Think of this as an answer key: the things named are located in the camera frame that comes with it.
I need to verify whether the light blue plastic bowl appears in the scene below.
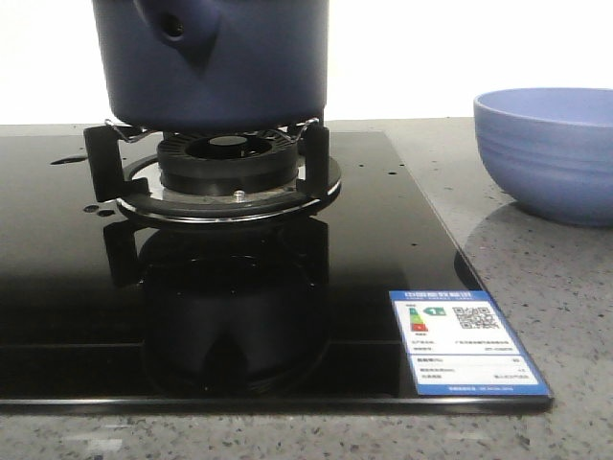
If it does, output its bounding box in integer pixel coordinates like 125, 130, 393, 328
473, 87, 612, 227

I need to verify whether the dark blue cooking pot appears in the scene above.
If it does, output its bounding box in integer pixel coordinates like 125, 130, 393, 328
93, 1, 329, 132

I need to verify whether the black pot support grate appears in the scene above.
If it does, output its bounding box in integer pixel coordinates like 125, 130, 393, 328
84, 119, 341, 228

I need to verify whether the black gas burner head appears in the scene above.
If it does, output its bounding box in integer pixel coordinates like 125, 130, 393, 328
157, 131, 298, 196

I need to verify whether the blue energy label sticker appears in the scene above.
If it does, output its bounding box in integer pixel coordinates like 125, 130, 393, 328
389, 290, 551, 397

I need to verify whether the black glass gas cooktop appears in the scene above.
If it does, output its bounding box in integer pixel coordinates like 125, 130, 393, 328
1, 132, 552, 415

